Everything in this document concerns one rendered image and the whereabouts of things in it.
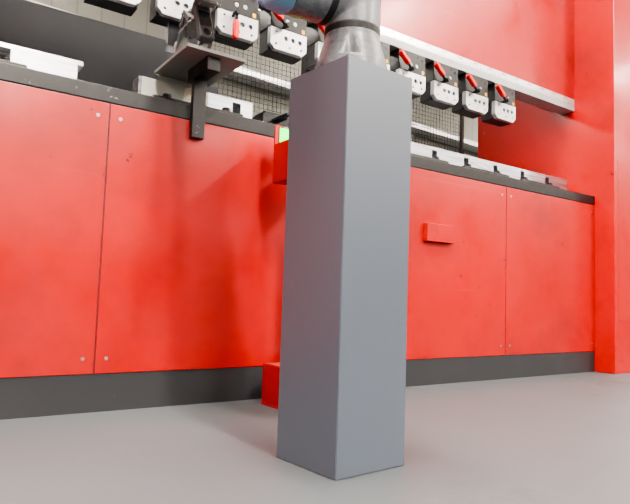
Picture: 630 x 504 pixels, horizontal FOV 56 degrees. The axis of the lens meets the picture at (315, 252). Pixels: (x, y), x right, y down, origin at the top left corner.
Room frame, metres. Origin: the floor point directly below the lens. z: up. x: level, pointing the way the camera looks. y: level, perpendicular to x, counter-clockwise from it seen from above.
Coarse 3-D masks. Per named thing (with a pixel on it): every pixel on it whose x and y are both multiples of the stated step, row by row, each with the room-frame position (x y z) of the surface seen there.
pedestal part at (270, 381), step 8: (264, 368) 1.76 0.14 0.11; (272, 368) 1.72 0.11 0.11; (264, 376) 1.75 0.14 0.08; (272, 376) 1.72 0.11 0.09; (264, 384) 1.75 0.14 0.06; (272, 384) 1.72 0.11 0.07; (264, 392) 1.75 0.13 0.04; (272, 392) 1.71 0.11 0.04; (264, 400) 1.76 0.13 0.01; (272, 400) 1.71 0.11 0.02
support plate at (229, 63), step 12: (192, 48) 1.56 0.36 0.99; (204, 48) 1.58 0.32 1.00; (168, 60) 1.66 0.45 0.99; (180, 60) 1.65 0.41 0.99; (192, 60) 1.65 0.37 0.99; (228, 60) 1.64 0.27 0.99; (240, 60) 1.64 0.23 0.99; (156, 72) 1.75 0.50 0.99; (168, 72) 1.75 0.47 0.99; (180, 72) 1.74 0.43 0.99; (228, 72) 1.73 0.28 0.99
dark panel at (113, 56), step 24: (0, 0) 1.97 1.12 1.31; (24, 0) 2.01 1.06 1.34; (0, 24) 1.98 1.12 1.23; (24, 24) 2.02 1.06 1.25; (48, 24) 2.06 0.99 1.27; (72, 24) 2.11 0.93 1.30; (96, 24) 2.16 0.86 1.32; (48, 48) 2.06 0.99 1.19; (72, 48) 2.11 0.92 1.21; (96, 48) 2.16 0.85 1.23; (120, 48) 2.21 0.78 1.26; (144, 48) 2.26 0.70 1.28; (96, 72) 2.16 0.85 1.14; (120, 72) 2.21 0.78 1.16; (144, 72) 2.27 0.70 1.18
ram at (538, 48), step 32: (384, 0) 2.26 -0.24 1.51; (416, 0) 2.36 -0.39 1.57; (448, 0) 2.47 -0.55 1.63; (480, 0) 2.59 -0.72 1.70; (512, 0) 2.72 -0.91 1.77; (544, 0) 2.87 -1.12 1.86; (416, 32) 2.36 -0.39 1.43; (448, 32) 2.47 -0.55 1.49; (480, 32) 2.59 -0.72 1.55; (512, 32) 2.72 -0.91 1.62; (544, 32) 2.87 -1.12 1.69; (448, 64) 2.47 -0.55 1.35; (512, 64) 2.72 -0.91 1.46; (544, 64) 2.87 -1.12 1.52; (544, 96) 2.87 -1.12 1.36
